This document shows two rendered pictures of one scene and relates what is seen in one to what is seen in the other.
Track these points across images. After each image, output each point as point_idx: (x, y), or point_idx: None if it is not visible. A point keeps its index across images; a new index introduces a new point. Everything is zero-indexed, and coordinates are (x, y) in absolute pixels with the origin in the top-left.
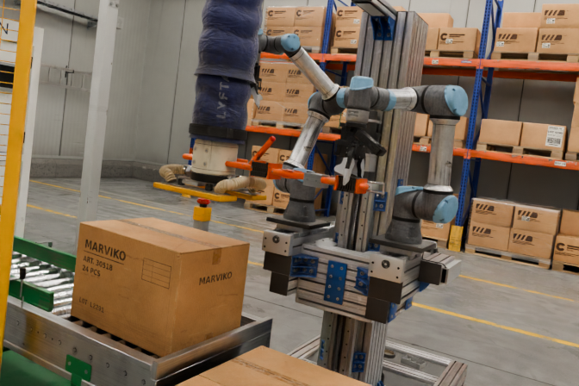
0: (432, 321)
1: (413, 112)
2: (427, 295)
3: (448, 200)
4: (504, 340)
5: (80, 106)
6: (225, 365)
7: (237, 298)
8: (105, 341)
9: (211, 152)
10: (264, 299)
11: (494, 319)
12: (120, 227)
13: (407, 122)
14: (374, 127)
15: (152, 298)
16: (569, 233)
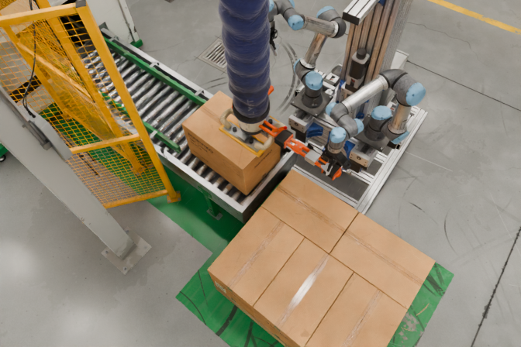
0: (429, 22)
1: (399, 32)
2: None
3: (401, 138)
4: (479, 42)
5: None
6: (273, 194)
7: (277, 152)
8: (215, 190)
9: (249, 125)
10: (303, 12)
11: (484, 8)
12: (204, 125)
13: (392, 46)
14: (362, 65)
15: (232, 173)
16: None
